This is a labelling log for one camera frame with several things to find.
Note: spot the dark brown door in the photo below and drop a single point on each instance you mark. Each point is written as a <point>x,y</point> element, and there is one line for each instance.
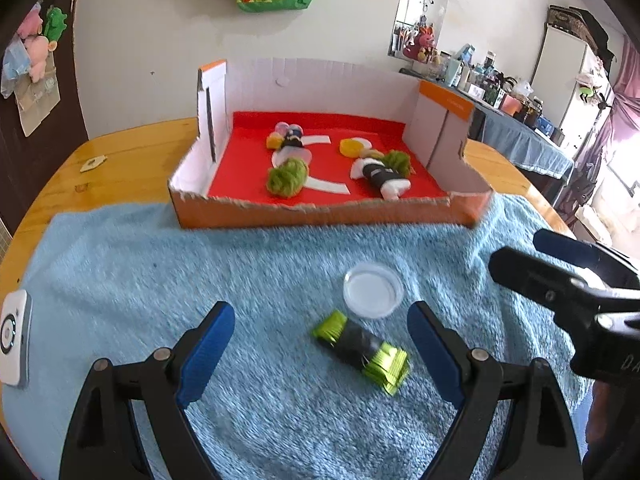
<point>55,110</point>

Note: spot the green yarn ball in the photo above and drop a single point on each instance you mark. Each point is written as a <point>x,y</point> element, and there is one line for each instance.
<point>397,160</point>
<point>285,177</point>

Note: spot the pink curtain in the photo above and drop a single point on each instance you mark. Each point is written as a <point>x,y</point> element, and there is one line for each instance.
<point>622,110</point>

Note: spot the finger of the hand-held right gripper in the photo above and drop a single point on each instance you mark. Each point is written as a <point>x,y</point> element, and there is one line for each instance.
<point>565,249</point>
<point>525,272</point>

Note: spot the wall mirror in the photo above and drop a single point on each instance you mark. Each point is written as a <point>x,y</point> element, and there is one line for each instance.
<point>415,5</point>

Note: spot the clear round plastic lid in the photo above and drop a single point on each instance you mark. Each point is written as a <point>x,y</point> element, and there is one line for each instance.
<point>372,290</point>

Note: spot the row of bottles and jars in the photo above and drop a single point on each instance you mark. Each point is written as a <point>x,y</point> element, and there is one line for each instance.
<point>490,80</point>

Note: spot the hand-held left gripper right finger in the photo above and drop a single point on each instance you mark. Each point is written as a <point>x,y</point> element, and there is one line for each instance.
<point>435,355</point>

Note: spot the blond pink figurine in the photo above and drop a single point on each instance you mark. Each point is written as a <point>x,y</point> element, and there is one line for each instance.
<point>274,141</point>

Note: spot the yellow bottle cap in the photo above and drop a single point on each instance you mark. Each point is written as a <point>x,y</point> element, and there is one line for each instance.
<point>350,146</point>

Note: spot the black-haired blue figurine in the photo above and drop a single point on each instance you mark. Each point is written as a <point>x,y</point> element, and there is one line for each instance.
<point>295,135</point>

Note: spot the green and white hanging plush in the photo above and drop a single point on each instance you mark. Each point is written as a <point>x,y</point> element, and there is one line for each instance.
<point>592,91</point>

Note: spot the white electronic device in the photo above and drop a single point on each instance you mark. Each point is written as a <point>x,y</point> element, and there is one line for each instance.
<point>15,337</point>

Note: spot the side table with dark cloth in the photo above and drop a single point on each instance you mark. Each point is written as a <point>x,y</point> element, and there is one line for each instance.
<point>520,145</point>

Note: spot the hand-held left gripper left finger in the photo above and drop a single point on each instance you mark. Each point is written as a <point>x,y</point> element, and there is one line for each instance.
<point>207,355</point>

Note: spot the black-wrapped white tissue roll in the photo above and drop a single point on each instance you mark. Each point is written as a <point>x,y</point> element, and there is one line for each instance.
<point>382,177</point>

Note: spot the green plush toy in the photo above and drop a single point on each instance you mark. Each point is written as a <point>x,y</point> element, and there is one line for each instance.
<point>55,22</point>

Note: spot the small cardboard scrap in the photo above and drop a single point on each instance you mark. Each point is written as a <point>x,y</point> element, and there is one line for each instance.
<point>92,162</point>

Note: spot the white refrigerator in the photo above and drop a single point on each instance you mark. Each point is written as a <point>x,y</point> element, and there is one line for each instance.
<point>560,70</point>

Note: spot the dark bag on refrigerator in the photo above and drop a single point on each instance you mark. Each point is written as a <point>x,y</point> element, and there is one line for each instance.
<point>575,22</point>

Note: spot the pink rabbit plush toy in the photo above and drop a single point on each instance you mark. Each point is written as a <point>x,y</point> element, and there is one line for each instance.
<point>422,42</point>

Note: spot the black-wrapped green foil packet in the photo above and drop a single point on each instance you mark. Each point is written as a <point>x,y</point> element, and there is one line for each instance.
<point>357,342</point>

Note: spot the light blue towel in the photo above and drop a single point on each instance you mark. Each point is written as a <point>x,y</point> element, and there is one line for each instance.
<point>200,260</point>

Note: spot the orange cardboard box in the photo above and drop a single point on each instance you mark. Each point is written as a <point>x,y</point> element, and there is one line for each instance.
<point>325,215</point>

